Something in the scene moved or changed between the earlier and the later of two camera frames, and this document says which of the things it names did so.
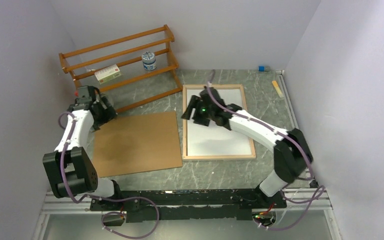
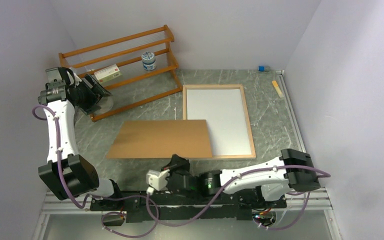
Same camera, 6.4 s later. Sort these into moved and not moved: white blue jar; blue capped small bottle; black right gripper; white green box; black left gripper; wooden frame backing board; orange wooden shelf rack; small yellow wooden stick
Moved: wooden frame backing board; black right gripper; black left gripper
Not moved: white blue jar; white green box; orange wooden shelf rack; blue capped small bottle; small yellow wooden stick
